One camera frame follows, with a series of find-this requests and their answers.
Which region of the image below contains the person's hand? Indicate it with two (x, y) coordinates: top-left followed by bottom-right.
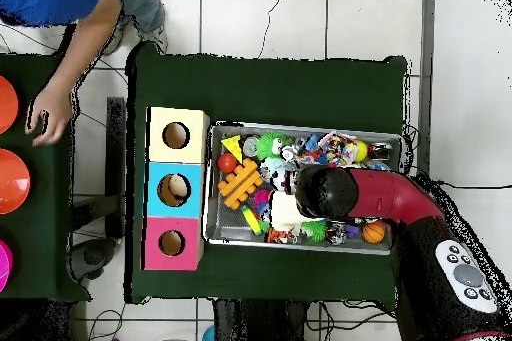
(25, 84), (75, 148)

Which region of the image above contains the wooden box with three holes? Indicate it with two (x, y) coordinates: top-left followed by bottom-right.
(142, 106), (211, 272)

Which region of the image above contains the orange bowl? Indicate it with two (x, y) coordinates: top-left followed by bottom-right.
(0, 75), (20, 136)
(0, 148), (32, 216)

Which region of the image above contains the side table with green cloth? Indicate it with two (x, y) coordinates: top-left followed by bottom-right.
(0, 46), (89, 304)

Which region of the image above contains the person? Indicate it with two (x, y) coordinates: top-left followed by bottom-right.
(0, 0), (169, 56)

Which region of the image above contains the pink bowl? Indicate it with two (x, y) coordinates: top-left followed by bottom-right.
(0, 239), (14, 293)

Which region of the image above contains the red ball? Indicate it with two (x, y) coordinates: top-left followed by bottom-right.
(217, 153), (239, 174)

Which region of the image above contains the yellow cheese wedge toy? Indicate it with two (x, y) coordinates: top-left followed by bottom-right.
(221, 134), (244, 163)

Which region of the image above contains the orange plastic building block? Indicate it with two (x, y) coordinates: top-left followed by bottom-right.
(217, 157), (264, 211)

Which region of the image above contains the green fuzzy toy with eyes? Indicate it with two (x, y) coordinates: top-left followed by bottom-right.
(255, 131), (293, 160)

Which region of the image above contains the black and white soccer ball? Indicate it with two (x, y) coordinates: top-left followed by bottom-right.
(271, 168), (297, 192)

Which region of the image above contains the cream waffle cloth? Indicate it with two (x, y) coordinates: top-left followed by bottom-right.
(270, 188), (312, 232)

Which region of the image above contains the yellow ball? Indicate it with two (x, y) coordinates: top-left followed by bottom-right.
(354, 140), (370, 163)

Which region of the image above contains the small orange basketball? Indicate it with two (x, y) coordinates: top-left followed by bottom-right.
(361, 221), (386, 245)

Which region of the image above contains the wire mesh bin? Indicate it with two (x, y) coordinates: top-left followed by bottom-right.
(203, 122), (404, 256)

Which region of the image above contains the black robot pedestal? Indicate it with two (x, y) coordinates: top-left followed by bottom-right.
(212, 299), (312, 341)

